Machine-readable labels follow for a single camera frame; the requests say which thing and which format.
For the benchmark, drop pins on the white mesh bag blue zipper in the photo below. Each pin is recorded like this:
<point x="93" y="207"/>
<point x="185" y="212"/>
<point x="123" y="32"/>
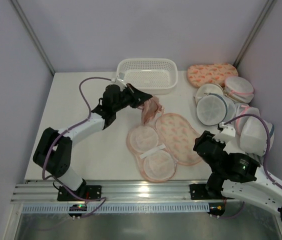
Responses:
<point x="214" y="109"/>

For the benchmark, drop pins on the white mesh bag pink zipper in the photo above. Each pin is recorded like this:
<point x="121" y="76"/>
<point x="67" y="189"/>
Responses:
<point x="239" y="89"/>

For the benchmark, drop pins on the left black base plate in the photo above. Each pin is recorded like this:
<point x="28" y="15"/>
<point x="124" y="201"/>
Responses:
<point x="90" y="192"/>

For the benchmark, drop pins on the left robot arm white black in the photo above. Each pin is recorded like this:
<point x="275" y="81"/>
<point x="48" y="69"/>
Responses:
<point x="54" y="150"/>

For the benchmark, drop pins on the cream mesh bag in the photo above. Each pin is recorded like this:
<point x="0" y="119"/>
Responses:
<point x="206" y="89"/>

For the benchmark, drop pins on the pink satin lace bra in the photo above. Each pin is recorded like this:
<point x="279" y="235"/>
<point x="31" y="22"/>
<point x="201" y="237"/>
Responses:
<point x="149" y="109"/>

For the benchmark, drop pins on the left aluminium corner post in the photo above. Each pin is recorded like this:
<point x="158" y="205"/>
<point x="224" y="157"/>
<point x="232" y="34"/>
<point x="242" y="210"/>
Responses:
<point x="32" y="35"/>

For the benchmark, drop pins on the white mesh bag pink trim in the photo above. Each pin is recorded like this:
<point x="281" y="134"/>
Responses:
<point x="243" y="109"/>

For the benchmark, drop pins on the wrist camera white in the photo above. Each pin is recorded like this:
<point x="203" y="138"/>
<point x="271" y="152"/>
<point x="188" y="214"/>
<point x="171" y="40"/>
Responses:
<point x="227" y="132"/>
<point x="119" y="80"/>

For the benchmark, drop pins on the peach floral laundry bag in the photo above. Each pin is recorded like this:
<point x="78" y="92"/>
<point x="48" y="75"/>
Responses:
<point x="159" y="148"/>

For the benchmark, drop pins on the aluminium corner post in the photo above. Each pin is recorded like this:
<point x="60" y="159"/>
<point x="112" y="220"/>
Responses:
<point x="253" y="33"/>
<point x="32" y="35"/>

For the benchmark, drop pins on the peach floral bag at back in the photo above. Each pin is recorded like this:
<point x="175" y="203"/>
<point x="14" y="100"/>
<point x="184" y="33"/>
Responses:
<point x="201" y="74"/>

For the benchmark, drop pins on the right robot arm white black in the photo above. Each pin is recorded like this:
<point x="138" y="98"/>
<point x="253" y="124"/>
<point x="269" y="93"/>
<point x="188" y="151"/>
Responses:
<point x="238" y="176"/>

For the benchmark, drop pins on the right aluminium corner post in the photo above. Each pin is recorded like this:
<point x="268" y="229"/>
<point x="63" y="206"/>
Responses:
<point x="253" y="33"/>

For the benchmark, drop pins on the white perforated plastic basket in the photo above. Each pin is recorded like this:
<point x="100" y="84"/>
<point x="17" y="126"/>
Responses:
<point x="155" y="76"/>

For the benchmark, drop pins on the aluminium mounting rail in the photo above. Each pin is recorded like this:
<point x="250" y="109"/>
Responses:
<point x="40" y="191"/>

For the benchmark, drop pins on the slotted white cable duct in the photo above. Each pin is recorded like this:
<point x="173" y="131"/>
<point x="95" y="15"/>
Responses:
<point x="116" y="208"/>

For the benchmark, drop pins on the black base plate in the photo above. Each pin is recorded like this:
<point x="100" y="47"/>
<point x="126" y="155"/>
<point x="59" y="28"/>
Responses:
<point x="90" y="192"/>
<point x="206" y="191"/>

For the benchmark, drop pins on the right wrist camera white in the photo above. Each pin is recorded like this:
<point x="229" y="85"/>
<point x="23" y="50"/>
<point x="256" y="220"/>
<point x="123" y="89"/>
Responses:
<point x="227" y="132"/>

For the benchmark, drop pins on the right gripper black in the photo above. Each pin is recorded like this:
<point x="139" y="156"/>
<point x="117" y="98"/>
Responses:
<point x="206" y="144"/>

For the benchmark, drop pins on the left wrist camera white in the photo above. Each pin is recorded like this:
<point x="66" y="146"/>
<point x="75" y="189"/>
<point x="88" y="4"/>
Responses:
<point x="119" y="80"/>

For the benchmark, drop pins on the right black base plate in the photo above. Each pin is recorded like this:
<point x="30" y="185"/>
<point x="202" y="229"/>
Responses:
<point x="206" y="191"/>

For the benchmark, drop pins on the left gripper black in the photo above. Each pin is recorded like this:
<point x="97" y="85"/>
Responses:
<point x="133" y="96"/>

